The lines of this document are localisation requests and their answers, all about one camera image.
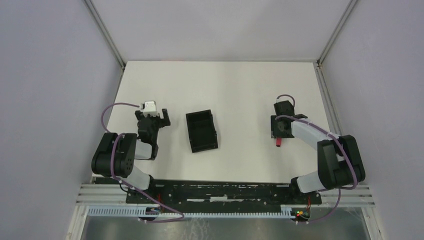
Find red handled screwdriver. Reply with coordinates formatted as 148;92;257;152
275;137;283;148

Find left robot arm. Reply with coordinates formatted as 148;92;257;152
91;108;171;204

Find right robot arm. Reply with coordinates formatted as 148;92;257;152
271;114;366;204

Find black plastic bin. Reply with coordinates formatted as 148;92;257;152
185;109;219;153

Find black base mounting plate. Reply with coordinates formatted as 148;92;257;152
145;179;322;214

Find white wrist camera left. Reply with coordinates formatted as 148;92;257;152
139;100;157;113

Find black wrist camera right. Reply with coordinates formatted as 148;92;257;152
273;100;295;117

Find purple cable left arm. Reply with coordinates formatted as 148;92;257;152
100;102;185;224

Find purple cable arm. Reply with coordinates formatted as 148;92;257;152
275;94;359;225
100;102;185;224

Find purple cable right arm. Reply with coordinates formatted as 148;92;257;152
275;94;359;225

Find aluminium frame rail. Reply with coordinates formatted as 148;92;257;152
76;184;376;208

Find grey slotted cable duct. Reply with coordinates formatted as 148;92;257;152
87;205;295;219

